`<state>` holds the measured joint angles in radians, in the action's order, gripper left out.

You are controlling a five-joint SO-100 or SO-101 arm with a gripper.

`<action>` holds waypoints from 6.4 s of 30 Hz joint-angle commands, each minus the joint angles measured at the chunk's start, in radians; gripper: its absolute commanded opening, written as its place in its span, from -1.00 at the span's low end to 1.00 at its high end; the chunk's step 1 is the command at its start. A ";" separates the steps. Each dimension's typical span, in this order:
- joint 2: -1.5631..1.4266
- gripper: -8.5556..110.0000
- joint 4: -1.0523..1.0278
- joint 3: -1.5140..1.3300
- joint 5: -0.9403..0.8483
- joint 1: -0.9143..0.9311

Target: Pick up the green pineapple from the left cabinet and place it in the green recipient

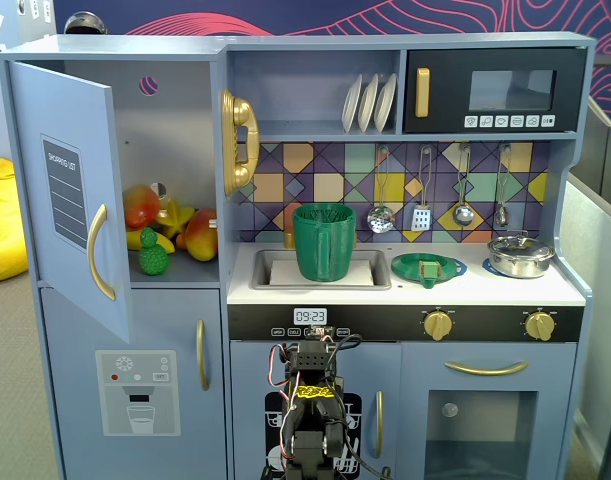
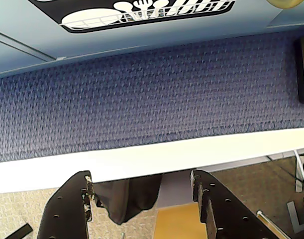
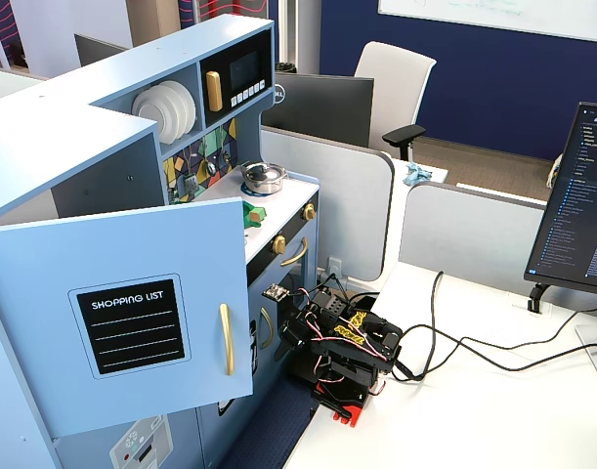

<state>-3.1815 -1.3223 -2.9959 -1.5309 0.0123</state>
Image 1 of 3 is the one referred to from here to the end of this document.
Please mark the green toy pineapple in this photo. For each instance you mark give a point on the green toy pineapple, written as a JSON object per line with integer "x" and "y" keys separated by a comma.
{"x": 153, "y": 260}

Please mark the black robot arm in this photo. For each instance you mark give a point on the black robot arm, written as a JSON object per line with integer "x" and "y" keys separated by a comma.
{"x": 310, "y": 445}

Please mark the green ribbed cup recipient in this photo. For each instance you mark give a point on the green ribbed cup recipient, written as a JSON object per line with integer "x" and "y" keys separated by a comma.
{"x": 325, "y": 250}

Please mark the gold toy faucet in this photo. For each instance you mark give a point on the gold toy faucet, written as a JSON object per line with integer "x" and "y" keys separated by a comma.
{"x": 289, "y": 239}

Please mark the gray toy sink basin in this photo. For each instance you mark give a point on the gray toy sink basin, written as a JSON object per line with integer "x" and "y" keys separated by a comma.
{"x": 260, "y": 270}

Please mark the digital clock display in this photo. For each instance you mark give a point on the digital clock display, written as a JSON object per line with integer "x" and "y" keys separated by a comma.
{"x": 310, "y": 316}

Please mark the steel skimmer ladle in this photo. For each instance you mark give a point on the steel skimmer ladle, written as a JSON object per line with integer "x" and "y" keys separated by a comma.
{"x": 381, "y": 219}

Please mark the red yellow toy mango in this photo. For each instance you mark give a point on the red yellow toy mango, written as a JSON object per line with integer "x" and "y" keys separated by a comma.
{"x": 201, "y": 237}

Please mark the steel slotted spatula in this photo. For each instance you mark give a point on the steel slotted spatula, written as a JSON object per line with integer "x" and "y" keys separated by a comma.
{"x": 421, "y": 219}

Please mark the orange toy fruit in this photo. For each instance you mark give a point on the orange toy fruit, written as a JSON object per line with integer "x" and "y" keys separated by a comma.
{"x": 181, "y": 242}

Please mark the yellow toy star fruit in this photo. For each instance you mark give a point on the yellow toy star fruit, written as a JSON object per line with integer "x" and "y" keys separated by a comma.
{"x": 174, "y": 220}

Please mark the white toy plate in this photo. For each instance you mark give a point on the white toy plate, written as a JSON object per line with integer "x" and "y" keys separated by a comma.
{"x": 386, "y": 102}
{"x": 368, "y": 105}
{"x": 351, "y": 105}

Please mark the gold toy telephone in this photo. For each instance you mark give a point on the gold toy telephone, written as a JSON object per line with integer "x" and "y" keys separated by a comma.
{"x": 240, "y": 112}

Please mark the yellow label tape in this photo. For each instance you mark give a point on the yellow label tape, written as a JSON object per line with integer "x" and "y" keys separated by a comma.
{"x": 312, "y": 392}

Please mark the gold stove knob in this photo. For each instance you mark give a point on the gold stove knob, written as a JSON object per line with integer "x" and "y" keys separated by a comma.
{"x": 540, "y": 326}
{"x": 438, "y": 326}

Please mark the steel soup ladle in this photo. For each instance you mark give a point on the steel soup ladle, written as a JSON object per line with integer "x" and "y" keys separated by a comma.
{"x": 463, "y": 215}

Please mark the red apple toy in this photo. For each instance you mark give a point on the red apple toy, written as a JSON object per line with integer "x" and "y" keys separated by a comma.
{"x": 140, "y": 207}

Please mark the yellow toy banana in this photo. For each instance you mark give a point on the yellow toy banana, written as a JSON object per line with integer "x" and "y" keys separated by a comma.
{"x": 132, "y": 240}

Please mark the blue dishwasher door with print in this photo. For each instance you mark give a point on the blue dishwasher door with print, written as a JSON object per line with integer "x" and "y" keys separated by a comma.
{"x": 250, "y": 425}

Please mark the black microwave door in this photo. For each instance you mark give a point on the black microwave door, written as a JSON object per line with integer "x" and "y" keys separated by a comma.
{"x": 445, "y": 100}

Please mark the steel serving spoon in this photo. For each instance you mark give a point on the steel serving spoon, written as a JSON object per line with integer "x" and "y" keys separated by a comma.
{"x": 502, "y": 216}

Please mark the steel pot with lid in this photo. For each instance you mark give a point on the steel pot with lid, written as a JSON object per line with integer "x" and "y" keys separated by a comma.
{"x": 520, "y": 262}

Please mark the blue oven door with window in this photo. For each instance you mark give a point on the blue oven door with window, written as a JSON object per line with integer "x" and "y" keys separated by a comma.
{"x": 415, "y": 440}

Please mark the blue door with dispenser print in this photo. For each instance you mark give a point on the blue door with dispenser print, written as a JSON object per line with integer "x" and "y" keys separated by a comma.
{"x": 75, "y": 400}

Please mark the gray partition panel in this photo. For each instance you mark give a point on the gray partition panel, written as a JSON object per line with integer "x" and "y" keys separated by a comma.
{"x": 590, "y": 225}

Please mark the blue door with shopping list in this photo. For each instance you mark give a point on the blue door with shopping list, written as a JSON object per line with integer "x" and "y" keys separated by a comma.
{"x": 30, "y": 150}

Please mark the yellow bean bag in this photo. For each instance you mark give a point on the yellow bean bag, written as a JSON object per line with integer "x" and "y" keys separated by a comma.
{"x": 2, "y": 225}

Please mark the black dome helmet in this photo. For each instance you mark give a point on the black dome helmet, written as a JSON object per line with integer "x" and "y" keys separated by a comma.
{"x": 85, "y": 25}

